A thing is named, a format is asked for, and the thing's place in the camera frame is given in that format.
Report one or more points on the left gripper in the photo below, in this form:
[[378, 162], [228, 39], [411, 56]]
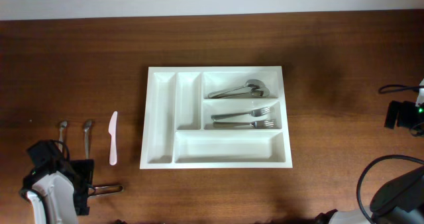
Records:
[[86, 168]]

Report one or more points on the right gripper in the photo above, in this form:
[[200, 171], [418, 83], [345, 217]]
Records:
[[405, 108]]

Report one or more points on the small steel teaspoon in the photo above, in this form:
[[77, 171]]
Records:
[[62, 127], [86, 128]]

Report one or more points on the white plastic knife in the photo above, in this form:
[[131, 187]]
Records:
[[113, 146]]

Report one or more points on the steel fork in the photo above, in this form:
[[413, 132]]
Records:
[[260, 124], [253, 113]]

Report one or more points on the steel tablespoon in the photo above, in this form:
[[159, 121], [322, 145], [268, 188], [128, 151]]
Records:
[[254, 93], [249, 83]]

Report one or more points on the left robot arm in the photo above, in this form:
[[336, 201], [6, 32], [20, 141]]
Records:
[[57, 187]]

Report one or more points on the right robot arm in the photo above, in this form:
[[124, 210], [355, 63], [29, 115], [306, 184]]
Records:
[[400, 200]]

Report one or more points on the white plastic cutlery tray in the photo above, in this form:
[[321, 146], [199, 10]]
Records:
[[178, 129]]

